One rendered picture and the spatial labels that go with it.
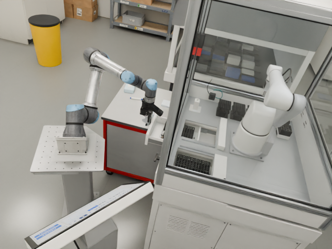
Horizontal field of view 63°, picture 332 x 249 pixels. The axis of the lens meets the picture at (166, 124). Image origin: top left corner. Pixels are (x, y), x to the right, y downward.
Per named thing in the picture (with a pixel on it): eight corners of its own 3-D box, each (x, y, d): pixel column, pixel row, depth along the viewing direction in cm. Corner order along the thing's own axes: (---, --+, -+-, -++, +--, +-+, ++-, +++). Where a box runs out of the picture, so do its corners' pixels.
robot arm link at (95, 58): (80, 39, 183) (134, 70, 165) (90, 45, 193) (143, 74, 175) (72, 55, 184) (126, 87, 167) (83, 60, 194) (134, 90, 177)
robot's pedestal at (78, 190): (61, 224, 225) (48, 162, 177) (65, 193, 247) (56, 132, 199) (98, 222, 231) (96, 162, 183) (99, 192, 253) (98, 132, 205)
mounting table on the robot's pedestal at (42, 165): (32, 183, 177) (29, 171, 169) (46, 136, 210) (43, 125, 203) (103, 181, 186) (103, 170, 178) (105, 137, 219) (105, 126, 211)
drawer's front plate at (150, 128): (144, 145, 194) (145, 133, 187) (154, 120, 216) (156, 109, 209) (146, 145, 193) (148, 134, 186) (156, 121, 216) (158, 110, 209)
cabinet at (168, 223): (140, 259, 212) (150, 200, 161) (168, 165, 291) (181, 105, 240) (260, 296, 204) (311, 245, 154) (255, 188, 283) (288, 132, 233)
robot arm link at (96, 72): (72, 121, 194) (87, 46, 194) (86, 123, 208) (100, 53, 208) (85, 124, 190) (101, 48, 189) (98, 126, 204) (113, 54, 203)
